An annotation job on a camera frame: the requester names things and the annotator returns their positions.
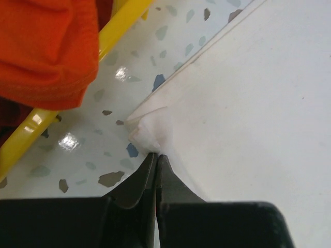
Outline cream white t shirt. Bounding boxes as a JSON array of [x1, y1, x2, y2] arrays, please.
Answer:
[[126, 1, 330, 247]]

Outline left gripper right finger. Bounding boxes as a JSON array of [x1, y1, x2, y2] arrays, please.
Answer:
[[157, 155, 204, 247]]

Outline dark red t shirt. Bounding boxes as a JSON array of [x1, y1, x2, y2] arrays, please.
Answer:
[[0, 98, 32, 146]]

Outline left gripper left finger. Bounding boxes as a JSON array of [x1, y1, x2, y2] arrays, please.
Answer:
[[103, 153, 158, 247]]

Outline orange t shirt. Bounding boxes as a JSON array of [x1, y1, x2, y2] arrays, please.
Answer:
[[1, 1, 99, 110]]

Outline yellow plastic bin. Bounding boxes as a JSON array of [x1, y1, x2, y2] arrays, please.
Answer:
[[1, 0, 153, 181]]

